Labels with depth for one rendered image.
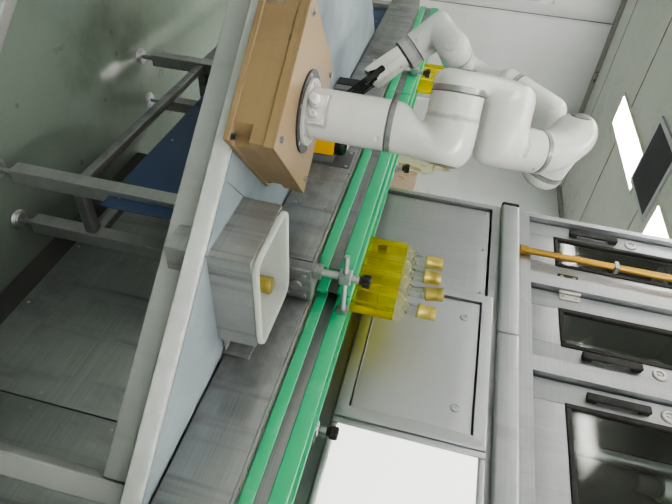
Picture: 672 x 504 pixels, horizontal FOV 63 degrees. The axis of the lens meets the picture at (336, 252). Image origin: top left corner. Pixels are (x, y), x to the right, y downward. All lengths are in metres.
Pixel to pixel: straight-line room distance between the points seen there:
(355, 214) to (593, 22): 6.09
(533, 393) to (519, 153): 0.64
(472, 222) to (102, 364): 1.18
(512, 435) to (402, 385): 0.26
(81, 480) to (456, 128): 0.87
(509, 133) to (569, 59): 6.32
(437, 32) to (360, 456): 0.97
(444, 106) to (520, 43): 6.26
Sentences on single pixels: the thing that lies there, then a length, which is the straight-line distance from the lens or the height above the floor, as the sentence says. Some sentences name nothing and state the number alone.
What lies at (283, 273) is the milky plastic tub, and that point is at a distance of 1.14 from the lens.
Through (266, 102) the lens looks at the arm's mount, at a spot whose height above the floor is 0.81.
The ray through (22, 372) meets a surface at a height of 0.25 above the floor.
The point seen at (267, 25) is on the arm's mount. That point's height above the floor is 0.78.
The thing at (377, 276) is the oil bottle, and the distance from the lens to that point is 1.34.
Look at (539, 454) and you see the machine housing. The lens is 1.39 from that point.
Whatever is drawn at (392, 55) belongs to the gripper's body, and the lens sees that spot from 1.40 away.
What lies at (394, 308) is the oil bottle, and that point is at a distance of 1.29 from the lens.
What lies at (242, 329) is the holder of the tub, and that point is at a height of 0.80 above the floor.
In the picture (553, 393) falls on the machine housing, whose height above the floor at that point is 1.48.
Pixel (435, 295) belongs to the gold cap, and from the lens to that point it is 1.35.
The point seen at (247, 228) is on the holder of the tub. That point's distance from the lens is 0.99.
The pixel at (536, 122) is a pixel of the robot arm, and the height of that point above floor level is 1.29.
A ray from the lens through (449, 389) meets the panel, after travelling 1.36.
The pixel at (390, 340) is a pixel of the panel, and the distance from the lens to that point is 1.42.
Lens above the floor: 1.09
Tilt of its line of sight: 8 degrees down
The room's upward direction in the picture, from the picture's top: 102 degrees clockwise
